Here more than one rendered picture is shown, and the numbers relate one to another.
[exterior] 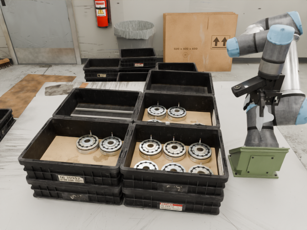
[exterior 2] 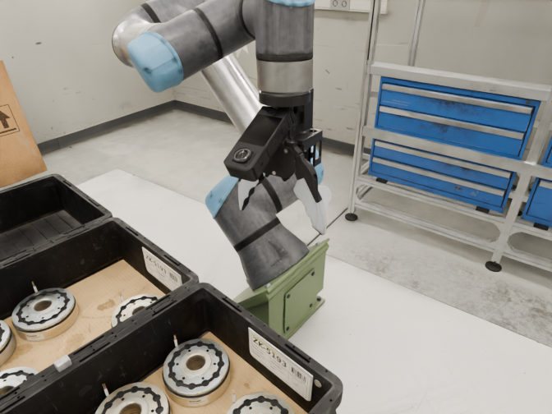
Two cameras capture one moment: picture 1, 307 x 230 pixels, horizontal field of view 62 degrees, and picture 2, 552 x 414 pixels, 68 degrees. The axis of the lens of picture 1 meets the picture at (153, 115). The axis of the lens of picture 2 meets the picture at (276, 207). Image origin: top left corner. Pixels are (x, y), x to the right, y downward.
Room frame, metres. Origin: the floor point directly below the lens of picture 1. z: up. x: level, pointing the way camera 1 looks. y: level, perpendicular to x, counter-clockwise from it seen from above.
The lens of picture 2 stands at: (0.50, 0.05, 1.40)
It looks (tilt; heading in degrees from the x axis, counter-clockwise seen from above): 32 degrees down; 306
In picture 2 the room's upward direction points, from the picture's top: straight up
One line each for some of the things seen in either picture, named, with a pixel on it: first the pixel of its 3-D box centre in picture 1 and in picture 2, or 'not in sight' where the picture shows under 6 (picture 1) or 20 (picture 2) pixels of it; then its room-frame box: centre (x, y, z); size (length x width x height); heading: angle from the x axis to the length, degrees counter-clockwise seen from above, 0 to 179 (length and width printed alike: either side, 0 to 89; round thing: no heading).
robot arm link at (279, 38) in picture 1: (277, 43); (282, 11); (0.82, -0.41, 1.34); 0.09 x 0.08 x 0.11; 154
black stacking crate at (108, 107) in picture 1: (101, 112); not in sight; (1.13, 0.28, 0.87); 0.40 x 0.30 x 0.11; 84
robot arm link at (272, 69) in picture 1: (270, 66); (282, 75); (0.82, -0.40, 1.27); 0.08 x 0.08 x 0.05
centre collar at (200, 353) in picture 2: (199, 149); (195, 363); (0.84, -0.21, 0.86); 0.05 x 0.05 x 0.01
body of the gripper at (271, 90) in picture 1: (266, 87); (287, 132); (0.81, -0.41, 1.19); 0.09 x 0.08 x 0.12; 94
